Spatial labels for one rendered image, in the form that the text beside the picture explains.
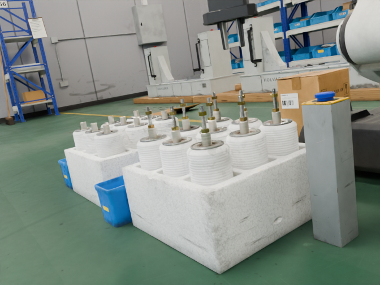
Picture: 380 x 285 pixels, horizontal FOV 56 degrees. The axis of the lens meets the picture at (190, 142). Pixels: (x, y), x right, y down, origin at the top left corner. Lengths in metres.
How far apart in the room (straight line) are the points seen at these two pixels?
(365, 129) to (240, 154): 0.44
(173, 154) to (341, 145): 0.37
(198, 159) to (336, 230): 0.33
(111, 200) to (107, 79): 6.45
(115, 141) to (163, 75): 4.20
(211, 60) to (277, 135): 3.36
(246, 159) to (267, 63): 2.92
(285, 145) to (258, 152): 0.10
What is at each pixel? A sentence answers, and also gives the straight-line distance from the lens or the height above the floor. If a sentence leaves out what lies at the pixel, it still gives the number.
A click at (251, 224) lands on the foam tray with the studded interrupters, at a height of 0.07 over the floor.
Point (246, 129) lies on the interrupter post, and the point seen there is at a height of 0.26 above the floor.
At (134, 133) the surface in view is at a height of 0.23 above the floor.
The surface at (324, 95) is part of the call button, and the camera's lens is 0.78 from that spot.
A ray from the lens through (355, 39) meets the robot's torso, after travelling 1.02.
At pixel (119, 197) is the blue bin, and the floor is 0.09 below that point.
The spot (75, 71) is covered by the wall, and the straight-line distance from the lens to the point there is 7.25.
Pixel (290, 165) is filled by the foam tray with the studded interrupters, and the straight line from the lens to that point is 0.88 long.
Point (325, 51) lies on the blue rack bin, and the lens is 6.32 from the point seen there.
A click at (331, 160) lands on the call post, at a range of 0.78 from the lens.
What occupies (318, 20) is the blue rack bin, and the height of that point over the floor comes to 0.85.
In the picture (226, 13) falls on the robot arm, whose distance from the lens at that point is 0.83.
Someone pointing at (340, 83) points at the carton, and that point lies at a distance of 1.94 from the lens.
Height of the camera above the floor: 0.42
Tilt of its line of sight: 12 degrees down
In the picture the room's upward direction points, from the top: 9 degrees counter-clockwise
